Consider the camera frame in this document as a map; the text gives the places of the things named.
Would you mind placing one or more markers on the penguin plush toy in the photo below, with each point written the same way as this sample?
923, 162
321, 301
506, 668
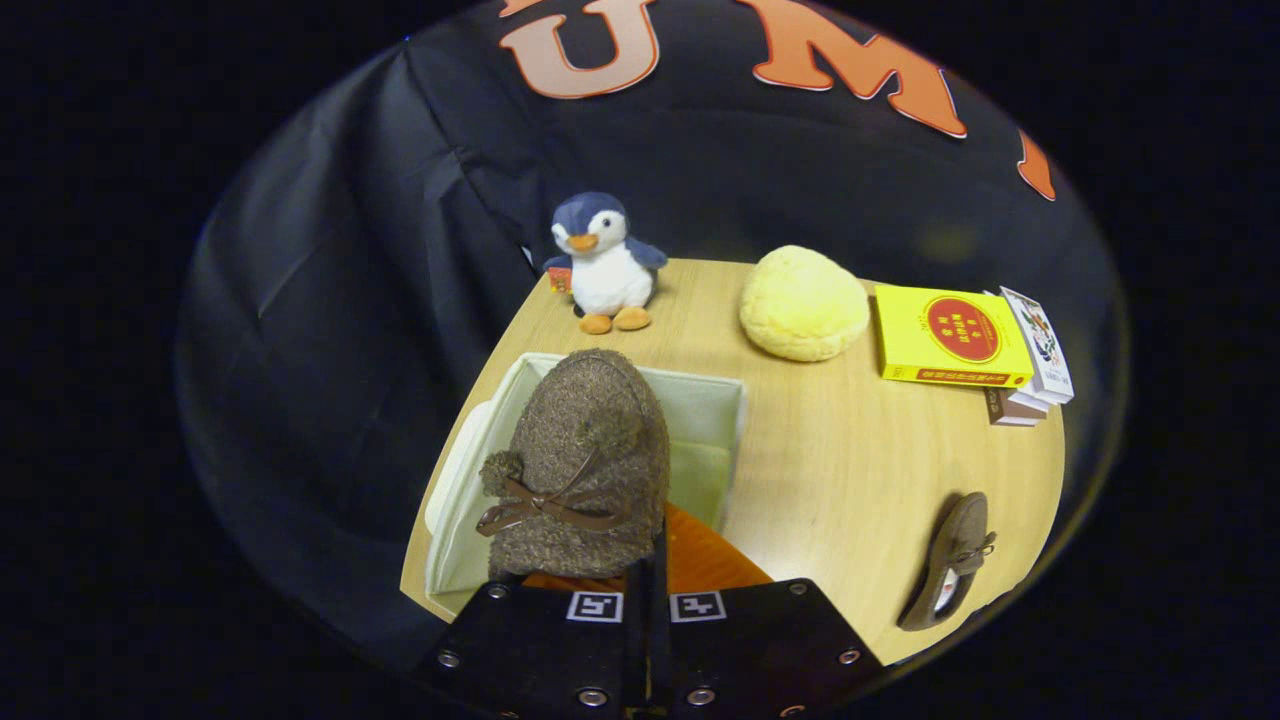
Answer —
605, 275

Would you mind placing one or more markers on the white paperback book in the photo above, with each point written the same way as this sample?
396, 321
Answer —
1030, 400

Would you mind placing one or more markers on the white illustrated book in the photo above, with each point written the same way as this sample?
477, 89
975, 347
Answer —
1040, 345

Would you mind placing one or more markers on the beige fabric storage box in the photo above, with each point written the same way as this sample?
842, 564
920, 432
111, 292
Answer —
705, 420

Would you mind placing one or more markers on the brown cover book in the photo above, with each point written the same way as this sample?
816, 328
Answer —
1005, 412

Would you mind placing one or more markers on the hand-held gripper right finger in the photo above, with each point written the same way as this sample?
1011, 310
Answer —
760, 650

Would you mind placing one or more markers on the yellow book with red circle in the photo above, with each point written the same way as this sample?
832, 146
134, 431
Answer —
945, 335

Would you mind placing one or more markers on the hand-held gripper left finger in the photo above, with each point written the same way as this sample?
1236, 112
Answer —
540, 650

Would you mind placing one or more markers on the brown fuzzy shoe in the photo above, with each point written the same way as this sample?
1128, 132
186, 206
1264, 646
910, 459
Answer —
955, 555
580, 450

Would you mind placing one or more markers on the yellow bun plush toy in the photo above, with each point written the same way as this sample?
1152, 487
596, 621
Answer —
805, 305

